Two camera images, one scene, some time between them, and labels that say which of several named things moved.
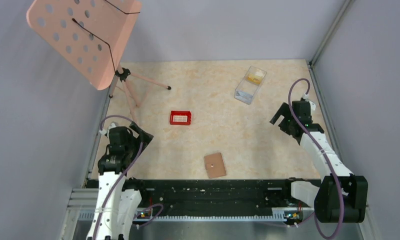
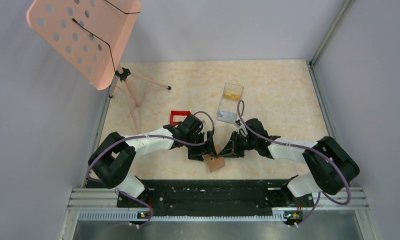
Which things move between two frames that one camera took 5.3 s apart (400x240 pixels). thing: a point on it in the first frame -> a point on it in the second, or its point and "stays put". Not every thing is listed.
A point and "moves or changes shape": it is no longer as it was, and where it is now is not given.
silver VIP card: x=244 y=95 -> x=229 y=116
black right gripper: x=283 y=111 -> x=232 y=149
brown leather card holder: x=215 y=165 moves or changes shape
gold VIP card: x=254 y=78 -> x=232 y=94
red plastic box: x=180 y=117 stays put
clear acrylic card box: x=252 y=83 -> x=228 y=110
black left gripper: x=142 y=137 -> x=195 y=154
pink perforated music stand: x=91 y=36 stays put
